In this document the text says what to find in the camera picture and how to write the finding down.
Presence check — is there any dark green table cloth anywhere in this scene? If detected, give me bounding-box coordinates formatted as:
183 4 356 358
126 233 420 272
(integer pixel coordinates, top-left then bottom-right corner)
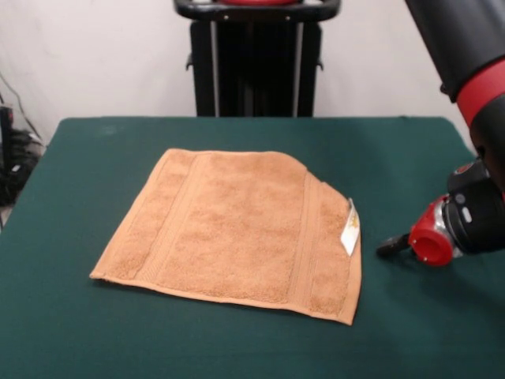
0 115 505 379

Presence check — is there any black cable bundle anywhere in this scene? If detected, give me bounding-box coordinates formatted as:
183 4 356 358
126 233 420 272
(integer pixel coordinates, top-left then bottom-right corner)
0 129 46 207

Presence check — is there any black electronics box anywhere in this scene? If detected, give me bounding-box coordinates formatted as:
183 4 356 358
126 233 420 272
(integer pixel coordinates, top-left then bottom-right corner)
0 104 16 171

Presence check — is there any tan terry towel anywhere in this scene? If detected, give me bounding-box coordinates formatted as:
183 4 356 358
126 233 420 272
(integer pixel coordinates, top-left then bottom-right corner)
89 148 362 327

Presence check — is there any grey cable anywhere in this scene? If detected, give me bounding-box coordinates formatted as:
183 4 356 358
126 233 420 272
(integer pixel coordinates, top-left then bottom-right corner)
0 73 43 144

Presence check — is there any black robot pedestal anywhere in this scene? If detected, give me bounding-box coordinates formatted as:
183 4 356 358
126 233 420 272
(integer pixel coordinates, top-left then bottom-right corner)
173 0 341 118

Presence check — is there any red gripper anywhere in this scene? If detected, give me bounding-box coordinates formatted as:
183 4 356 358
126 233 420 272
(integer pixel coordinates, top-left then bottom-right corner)
376 194 463 268

